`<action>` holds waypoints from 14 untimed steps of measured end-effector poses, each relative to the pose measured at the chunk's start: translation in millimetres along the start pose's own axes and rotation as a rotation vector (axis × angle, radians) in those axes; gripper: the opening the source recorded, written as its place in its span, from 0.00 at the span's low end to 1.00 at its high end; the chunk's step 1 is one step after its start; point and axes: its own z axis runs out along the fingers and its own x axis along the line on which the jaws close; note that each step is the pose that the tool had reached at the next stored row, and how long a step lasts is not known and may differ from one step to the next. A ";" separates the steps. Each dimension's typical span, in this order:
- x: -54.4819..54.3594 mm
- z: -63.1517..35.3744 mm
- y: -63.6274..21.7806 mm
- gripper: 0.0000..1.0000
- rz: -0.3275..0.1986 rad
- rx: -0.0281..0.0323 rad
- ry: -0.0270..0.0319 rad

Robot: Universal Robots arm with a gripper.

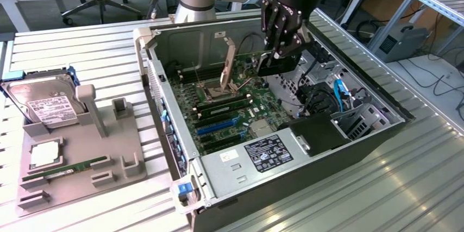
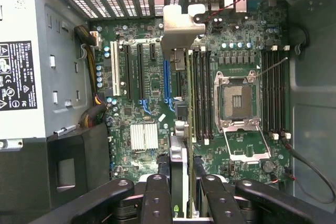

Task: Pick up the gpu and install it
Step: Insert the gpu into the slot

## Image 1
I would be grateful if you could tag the black plastic shroud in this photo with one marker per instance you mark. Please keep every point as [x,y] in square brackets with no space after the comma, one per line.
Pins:
[319,134]

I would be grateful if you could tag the CPU socket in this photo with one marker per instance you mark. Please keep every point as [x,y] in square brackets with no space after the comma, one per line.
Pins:
[213,93]

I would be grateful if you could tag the green motherboard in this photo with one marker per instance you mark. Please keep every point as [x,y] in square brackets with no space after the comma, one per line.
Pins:
[265,99]

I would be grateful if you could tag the metal disk bay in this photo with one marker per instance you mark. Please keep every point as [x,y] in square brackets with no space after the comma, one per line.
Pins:
[363,123]

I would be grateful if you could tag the black office chair base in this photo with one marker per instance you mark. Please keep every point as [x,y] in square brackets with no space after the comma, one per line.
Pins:
[102,5]

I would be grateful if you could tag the silver chipset heatsink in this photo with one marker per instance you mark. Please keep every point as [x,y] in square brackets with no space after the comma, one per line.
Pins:
[262,128]

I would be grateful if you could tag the blue expansion slot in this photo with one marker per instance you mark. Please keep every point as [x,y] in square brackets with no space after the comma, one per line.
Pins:
[218,128]

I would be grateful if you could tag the silver hard disk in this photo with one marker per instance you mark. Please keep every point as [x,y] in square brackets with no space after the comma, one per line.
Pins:
[47,101]

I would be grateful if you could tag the grey case corner fixture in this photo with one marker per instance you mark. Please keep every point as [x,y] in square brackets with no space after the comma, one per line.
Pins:
[142,33]
[185,207]

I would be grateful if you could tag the silver CPU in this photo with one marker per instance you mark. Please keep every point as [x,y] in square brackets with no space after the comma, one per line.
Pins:
[46,154]

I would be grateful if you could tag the green graphics card black fan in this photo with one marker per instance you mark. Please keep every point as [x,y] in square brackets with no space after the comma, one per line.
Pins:
[279,66]

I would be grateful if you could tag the perforated metal drive cage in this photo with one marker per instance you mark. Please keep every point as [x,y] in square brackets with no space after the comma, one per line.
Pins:
[286,85]

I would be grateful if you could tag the installed green RAM stick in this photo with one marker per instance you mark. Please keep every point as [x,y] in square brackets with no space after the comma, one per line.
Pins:
[225,107]

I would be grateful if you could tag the blue case latch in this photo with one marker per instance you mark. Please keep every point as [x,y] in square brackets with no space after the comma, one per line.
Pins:
[183,189]

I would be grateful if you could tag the grey power supply unit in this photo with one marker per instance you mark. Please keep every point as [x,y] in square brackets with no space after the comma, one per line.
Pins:
[225,177]

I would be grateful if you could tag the black open PC case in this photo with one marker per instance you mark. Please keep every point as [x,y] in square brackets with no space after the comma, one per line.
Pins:
[326,166]

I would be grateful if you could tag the grey floor unit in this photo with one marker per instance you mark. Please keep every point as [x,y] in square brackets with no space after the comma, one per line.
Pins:
[402,41]

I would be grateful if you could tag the blue disk caddy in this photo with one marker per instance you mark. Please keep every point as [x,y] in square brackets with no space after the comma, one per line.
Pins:
[13,75]

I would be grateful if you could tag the grey parts rack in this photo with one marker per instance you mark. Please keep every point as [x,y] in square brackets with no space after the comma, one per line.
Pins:
[79,161]

